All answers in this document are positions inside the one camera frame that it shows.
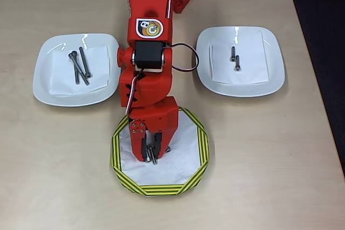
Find white servo cable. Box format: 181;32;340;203
125;69;146;115

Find white square porcelain plate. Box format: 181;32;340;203
195;26;286;98
32;33;122;107

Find dark red servo cable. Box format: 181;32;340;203
163;43;200;73

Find yellow green striped plate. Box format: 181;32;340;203
109;106;210;197

